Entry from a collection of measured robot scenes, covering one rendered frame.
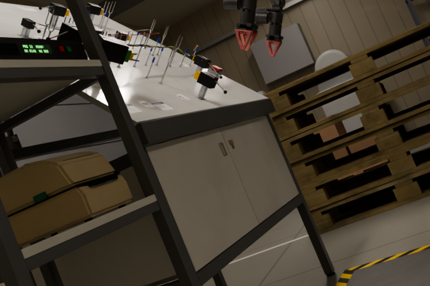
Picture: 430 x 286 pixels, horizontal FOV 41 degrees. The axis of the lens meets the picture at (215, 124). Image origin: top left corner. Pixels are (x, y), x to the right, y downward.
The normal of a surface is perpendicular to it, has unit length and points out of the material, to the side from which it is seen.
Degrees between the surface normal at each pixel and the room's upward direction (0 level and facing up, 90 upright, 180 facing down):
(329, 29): 90
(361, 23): 90
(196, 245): 90
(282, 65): 90
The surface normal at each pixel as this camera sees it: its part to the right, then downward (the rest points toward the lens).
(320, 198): -0.28, 0.04
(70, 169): 0.69, -0.65
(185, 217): 0.83, -0.38
